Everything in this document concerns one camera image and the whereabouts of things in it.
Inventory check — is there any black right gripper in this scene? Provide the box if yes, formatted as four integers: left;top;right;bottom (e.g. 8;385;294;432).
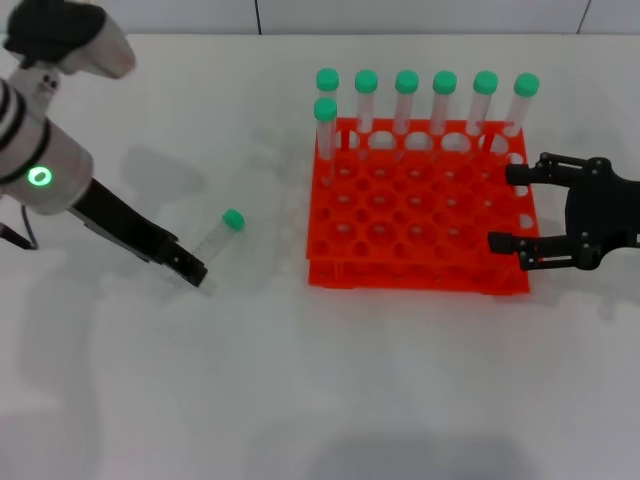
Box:
488;153;640;272

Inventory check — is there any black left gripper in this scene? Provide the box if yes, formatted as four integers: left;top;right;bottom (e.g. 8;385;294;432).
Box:
69;178;209;288

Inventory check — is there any green capped clear test tube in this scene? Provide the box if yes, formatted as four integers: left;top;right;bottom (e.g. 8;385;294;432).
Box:
429;70;458;156
315;67;341;104
354;69;379;161
167;208;246;297
467;70;500;154
392;69;420;159
502;72;541;139
313;98;339;189

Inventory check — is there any orange test tube rack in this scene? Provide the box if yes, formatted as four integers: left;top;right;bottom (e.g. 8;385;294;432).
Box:
304;117;542;299

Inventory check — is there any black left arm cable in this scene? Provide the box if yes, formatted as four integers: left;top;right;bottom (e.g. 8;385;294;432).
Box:
0;203;41;251

